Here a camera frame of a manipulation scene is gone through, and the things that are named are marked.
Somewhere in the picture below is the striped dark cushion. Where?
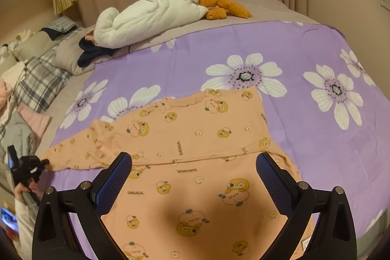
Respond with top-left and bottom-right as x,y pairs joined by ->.
40,16 -> 78,41

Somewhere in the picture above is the dark navy clothing item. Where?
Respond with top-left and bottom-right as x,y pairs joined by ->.
77,37 -> 118,68

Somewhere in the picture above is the pink folded garment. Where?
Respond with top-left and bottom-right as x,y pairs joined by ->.
17,103 -> 52,146

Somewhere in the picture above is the white goose plush toy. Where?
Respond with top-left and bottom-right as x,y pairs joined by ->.
93,0 -> 253,49

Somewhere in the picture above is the grey folded garment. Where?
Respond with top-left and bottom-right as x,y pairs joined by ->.
1,112 -> 36,164

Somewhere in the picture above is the orange cartoon print baby garment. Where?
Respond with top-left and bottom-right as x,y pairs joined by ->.
43,87 -> 300,259

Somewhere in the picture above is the purple floral bed sheet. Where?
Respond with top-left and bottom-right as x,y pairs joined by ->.
51,22 -> 389,236

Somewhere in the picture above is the beige grey pillow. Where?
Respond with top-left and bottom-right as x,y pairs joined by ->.
53,28 -> 95,76

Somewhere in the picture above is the pink cream clothing pile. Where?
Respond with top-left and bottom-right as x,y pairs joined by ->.
1,61 -> 26,126

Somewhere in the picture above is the grey plaid pillow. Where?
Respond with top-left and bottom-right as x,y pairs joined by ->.
15,48 -> 71,113

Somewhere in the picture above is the person left hand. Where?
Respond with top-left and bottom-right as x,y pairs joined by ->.
14,180 -> 42,204

